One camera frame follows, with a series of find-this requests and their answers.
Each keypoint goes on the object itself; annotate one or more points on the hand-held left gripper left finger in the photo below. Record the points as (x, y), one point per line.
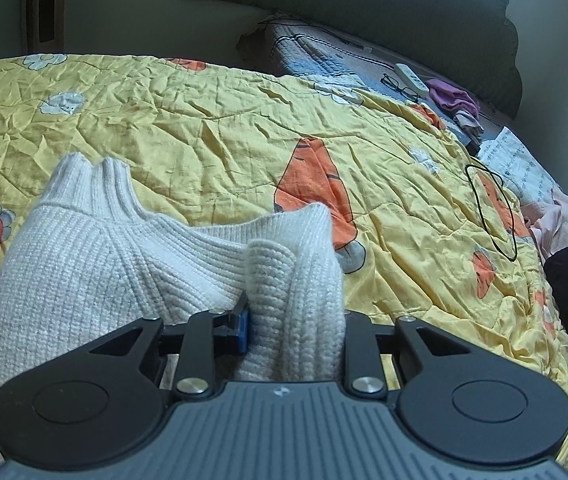
(243, 332)

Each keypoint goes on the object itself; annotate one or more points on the yellow carrot print quilt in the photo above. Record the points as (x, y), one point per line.
(214, 120)

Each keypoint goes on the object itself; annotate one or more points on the black eyeglasses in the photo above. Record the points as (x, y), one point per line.
(404, 91)

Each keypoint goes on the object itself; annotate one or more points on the beige cloth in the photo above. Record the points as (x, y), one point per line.
(468, 125)

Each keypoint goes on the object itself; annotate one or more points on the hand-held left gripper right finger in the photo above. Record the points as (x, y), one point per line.
(359, 350)

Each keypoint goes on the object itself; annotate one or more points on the white knit sweater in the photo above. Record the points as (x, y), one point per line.
(94, 260)

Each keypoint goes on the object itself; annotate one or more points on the white remote control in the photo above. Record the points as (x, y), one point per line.
(410, 78)

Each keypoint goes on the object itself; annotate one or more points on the white printed cloth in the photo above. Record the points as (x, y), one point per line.
(519, 160)

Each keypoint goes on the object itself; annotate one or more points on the quilted patterned pillow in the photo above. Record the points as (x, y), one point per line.
(314, 55)

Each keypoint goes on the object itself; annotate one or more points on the purple cloth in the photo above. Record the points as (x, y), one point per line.
(451, 96)

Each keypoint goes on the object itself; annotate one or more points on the standing air conditioner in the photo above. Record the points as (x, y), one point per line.
(46, 0)

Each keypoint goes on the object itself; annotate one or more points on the grey padded headboard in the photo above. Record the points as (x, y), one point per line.
(364, 5)

